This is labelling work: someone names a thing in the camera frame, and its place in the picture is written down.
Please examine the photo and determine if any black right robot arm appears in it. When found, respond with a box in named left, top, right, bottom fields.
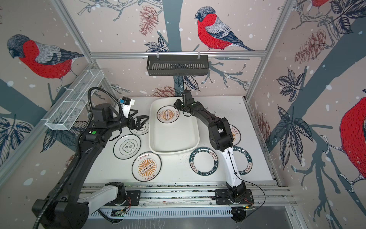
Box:
left=173, top=90, right=251, bottom=203

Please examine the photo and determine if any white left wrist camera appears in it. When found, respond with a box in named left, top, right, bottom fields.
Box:
left=120, top=96, right=135, bottom=118

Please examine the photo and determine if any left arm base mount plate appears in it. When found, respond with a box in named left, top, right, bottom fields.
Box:
left=104, top=190, right=141, bottom=207

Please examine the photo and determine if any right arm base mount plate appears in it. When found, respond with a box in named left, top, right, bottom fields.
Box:
left=212, top=189, right=254, bottom=205

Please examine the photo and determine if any orange sunburst plate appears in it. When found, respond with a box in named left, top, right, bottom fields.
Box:
left=132, top=152, right=162, bottom=182
left=229, top=124, right=242, bottom=146
left=156, top=106, right=180, bottom=124

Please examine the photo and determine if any white mesh wall shelf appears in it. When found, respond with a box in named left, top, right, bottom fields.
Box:
left=45, top=69, right=104, bottom=130

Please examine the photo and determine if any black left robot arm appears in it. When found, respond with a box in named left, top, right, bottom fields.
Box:
left=32, top=104, right=149, bottom=229

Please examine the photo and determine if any aluminium rail base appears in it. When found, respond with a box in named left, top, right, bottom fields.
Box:
left=77, top=183, right=298, bottom=208

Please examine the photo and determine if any green rim plate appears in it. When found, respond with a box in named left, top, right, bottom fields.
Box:
left=233, top=146, right=253, bottom=176
left=189, top=147, right=219, bottom=177

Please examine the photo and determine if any white plastic bin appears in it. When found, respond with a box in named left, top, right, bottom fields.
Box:
left=149, top=97, right=200, bottom=155

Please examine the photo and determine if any black wire wall basket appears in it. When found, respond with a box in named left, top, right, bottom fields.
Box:
left=146, top=55, right=209, bottom=76

